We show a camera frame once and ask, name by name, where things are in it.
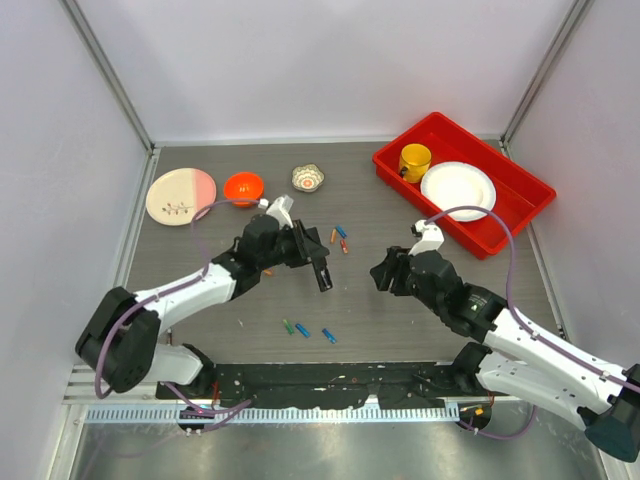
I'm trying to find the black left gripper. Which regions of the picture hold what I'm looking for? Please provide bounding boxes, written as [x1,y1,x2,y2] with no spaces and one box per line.
[258,220,328,271]

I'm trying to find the black remote control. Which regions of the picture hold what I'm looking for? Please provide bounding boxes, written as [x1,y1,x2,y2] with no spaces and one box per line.
[311,257,333,292]

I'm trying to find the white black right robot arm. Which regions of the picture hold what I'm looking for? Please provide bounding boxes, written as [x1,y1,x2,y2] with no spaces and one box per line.
[370,247,639,463]

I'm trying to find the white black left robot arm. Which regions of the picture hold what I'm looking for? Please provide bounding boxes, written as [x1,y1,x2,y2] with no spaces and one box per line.
[75,214,333,399]

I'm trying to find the blue battery upper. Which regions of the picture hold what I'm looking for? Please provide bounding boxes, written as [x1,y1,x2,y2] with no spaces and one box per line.
[335,225,347,238]

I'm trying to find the small patterned ceramic bowl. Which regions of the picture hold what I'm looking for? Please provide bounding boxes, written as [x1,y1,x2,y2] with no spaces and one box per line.
[291,163,325,193]

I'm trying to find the orange plastic bowl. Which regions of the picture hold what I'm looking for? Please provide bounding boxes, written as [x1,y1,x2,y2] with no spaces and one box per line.
[223,172,264,208]

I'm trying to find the blue battery near green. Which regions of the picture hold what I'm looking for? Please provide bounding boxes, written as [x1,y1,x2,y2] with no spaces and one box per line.
[295,323,311,338]

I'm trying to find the blue battery lower right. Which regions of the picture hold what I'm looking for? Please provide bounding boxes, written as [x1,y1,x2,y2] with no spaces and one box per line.
[322,328,337,344]

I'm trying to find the white paper plate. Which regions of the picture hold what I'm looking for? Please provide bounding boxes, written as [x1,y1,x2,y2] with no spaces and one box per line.
[420,161,497,211]

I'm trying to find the yellow mug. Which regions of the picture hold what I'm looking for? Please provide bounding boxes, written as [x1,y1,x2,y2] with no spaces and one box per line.
[398,143,432,184]

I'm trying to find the pink cream floral plate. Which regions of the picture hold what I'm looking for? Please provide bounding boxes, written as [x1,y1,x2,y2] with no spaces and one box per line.
[145,168,217,226]

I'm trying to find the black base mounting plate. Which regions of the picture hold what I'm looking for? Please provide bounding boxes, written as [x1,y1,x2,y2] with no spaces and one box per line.
[177,362,490,410]

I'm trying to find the red plastic bin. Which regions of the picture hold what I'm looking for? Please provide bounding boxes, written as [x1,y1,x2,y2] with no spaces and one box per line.
[372,112,556,260]

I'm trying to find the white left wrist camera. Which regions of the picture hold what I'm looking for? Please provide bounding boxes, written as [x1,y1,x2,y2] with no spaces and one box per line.
[258,195,294,228]

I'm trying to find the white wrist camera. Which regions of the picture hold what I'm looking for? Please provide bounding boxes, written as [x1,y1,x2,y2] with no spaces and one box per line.
[409,220,444,256]
[258,195,294,228]

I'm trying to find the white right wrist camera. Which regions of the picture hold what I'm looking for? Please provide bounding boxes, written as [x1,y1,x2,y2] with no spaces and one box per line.
[409,220,444,256]

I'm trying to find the white slotted cable duct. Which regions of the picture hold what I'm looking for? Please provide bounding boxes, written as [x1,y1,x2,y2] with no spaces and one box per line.
[85,403,459,425]

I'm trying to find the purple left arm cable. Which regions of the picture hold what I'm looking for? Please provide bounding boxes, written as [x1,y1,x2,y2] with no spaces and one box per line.
[93,197,266,434]

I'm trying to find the aluminium front frame rail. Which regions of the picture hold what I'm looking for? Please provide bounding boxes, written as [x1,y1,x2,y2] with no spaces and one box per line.
[62,358,611,404]

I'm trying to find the aluminium left frame post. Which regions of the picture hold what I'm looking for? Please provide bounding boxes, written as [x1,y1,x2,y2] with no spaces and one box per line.
[59,0,155,152]

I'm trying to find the aluminium frame post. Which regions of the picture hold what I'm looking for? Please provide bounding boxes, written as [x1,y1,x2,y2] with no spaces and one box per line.
[59,0,155,152]
[500,0,595,149]

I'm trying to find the aluminium right frame post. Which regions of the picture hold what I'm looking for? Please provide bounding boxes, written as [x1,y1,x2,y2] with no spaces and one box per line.
[500,0,595,149]

